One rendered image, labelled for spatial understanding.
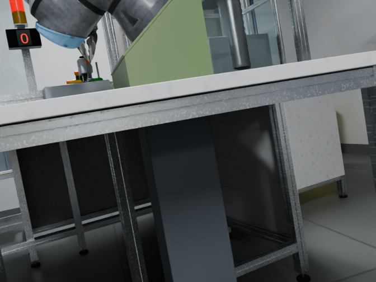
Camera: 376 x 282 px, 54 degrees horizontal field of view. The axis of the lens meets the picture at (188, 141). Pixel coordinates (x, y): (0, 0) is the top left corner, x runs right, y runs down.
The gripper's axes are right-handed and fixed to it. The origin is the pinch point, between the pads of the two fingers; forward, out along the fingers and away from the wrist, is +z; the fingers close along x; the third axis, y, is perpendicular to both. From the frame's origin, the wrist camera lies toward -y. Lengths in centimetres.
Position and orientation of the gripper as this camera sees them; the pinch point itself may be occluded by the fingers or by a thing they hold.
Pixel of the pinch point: (88, 58)
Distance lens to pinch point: 142.8
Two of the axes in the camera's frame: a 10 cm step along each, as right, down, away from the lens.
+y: 4.4, -0.2, -9.0
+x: 8.8, -1.8, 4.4
